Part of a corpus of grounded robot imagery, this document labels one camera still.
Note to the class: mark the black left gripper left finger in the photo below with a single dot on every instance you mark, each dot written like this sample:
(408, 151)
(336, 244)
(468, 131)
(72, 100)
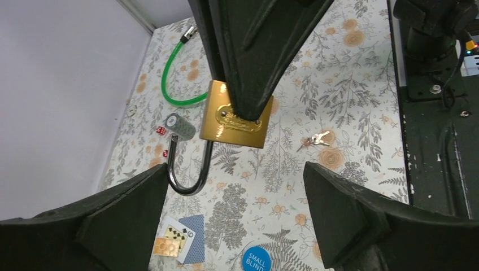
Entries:
(110, 230)

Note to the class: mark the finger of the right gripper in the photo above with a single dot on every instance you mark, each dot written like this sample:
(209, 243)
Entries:
(250, 43)

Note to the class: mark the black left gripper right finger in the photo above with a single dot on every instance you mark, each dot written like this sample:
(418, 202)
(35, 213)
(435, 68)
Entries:
(359, 229)

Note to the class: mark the brass padlock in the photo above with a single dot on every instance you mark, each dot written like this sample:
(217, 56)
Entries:
(220, 124)

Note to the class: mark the gold patterned card deck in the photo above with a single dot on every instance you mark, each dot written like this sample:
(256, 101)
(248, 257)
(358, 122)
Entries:
(166, 247)

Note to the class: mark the nine of spades card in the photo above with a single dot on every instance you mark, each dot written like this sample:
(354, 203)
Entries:
(173, 229)

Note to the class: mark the blue-backed playing card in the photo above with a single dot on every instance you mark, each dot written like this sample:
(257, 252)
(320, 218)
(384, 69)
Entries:
(196, 253)

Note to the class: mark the blue small blind chip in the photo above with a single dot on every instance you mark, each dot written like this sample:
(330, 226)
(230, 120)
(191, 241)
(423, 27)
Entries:
(256, 259)

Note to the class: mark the grey patterned cylinder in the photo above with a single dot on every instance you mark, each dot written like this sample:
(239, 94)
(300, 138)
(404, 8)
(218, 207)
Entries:
(180, 126)

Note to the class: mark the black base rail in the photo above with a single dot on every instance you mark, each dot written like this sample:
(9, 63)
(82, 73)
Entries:
(435, 51)

